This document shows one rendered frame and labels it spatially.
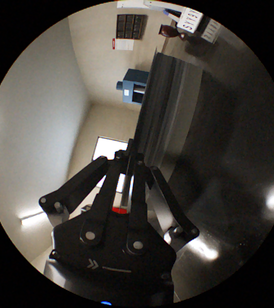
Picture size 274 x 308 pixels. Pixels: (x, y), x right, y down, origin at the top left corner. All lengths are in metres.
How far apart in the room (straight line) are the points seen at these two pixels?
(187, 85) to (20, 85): 1.91
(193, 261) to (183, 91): 0.27
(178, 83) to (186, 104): 0.04
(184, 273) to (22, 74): 2.08
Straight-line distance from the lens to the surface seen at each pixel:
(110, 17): 2.29
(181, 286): 0.20
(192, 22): 0.40
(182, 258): 0.19
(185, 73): 0.23
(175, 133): 0.22
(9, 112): 1.84
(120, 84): 2.27
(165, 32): 0.55
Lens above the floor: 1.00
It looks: 4 degrees down
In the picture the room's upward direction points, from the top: 78 degrees counter-clockwise
